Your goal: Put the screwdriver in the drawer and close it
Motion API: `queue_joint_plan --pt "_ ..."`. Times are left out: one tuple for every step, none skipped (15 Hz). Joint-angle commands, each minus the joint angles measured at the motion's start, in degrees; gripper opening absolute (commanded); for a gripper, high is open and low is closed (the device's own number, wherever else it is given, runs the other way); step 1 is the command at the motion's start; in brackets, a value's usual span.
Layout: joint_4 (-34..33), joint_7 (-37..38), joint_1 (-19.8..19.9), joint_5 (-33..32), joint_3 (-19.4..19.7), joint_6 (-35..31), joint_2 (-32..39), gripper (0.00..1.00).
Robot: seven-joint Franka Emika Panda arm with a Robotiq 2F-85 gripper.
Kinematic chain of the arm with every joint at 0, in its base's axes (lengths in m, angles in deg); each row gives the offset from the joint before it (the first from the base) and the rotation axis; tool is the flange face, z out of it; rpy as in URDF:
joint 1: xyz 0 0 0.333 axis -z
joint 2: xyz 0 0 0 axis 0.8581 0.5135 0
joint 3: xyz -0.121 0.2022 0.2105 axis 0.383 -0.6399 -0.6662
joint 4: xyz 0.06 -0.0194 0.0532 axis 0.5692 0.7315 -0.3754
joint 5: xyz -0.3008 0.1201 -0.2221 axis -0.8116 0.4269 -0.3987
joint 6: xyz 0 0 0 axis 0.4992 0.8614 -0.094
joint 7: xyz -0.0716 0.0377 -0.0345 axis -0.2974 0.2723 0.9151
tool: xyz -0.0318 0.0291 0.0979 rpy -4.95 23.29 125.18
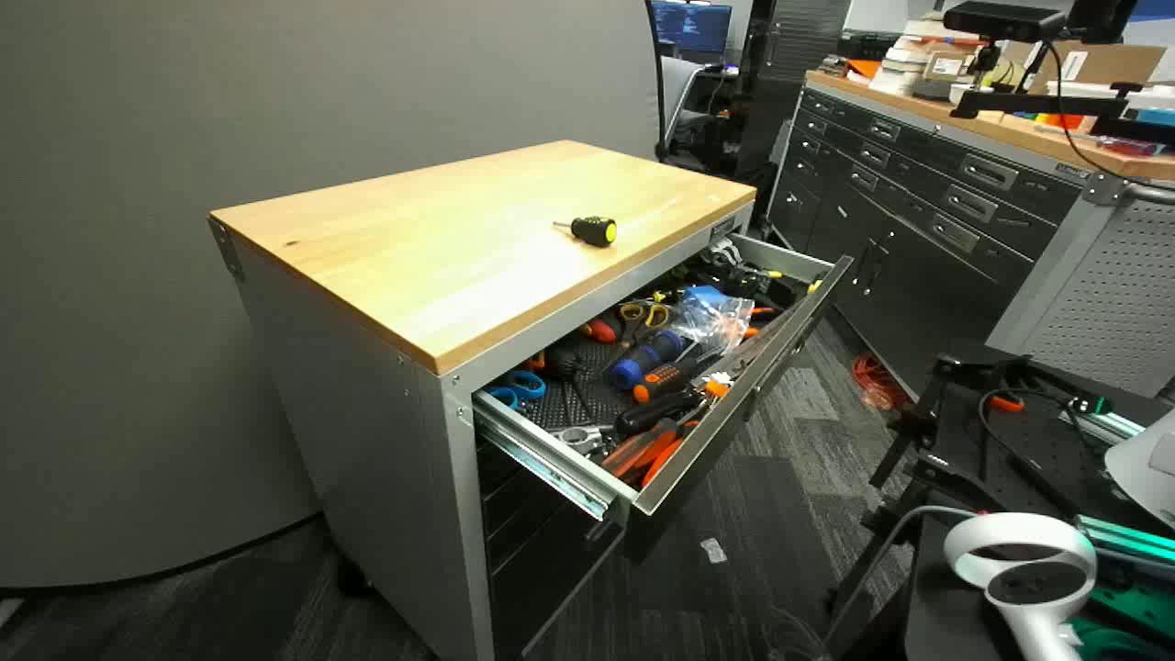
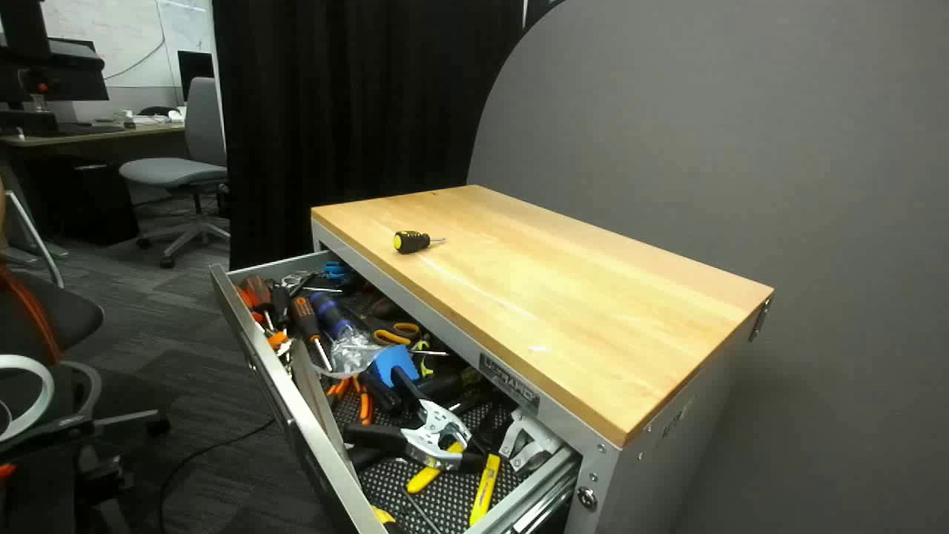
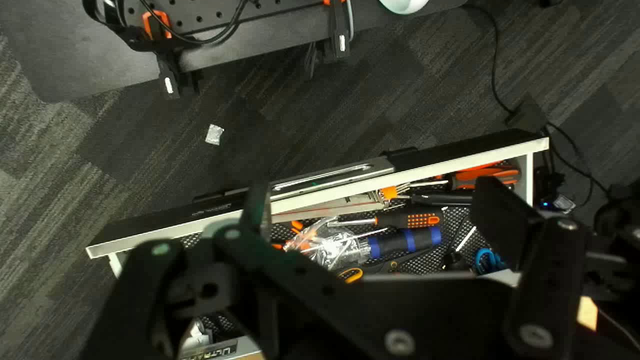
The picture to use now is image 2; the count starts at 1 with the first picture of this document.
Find clear plastic bag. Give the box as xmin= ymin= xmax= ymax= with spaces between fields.
xmin=319 ymin=323 xmax=379 ymax=378

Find blue black handle screwdriver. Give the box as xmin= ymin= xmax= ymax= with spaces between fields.
xmin=309 ymin=293 xmax=355 ymax=333

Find metal tool drawer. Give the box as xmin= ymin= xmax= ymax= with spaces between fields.
xmin=210 ymin=253 xmax=576 ymax=534

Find black floor cable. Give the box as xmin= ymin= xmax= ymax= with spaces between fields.
xmin=153 ymin=413 xmax=284 ymax=534

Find black yellow stubby screwdriver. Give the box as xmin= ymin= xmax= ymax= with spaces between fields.
xmin=393 ymin=231 xmax=429 ymax=256

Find grey office chair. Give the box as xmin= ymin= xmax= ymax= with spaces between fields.
xmin=119 ymin=78 xmax=227 ymax=268

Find yellow handled pliers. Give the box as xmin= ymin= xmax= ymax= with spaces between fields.
xmin=404 ymin=441 xmax=505 ymax=527

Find black chair in foreground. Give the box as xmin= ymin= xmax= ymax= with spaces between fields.
xmin=0 ymin=186 xmax=172 ymax=534

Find wooden desk in background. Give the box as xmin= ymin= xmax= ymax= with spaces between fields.
xmin=0 ymin=125 xmax=184 ymax=246

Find orange black handle screwdriver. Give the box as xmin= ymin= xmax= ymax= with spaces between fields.
xmin=291 ymin=293 xmax=328 ymax=370

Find wooden top tool cabinet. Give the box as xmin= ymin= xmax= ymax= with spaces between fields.
xmin=310 ymin=183 xmax=773 ymax=534

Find black curtain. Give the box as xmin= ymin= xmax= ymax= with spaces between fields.
xmin=210 ymin=0 xmax=559 ymax=268

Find orange handled pliers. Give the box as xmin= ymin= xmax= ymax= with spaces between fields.
xmin=325 ymin=375 xmax=377 ymax=428

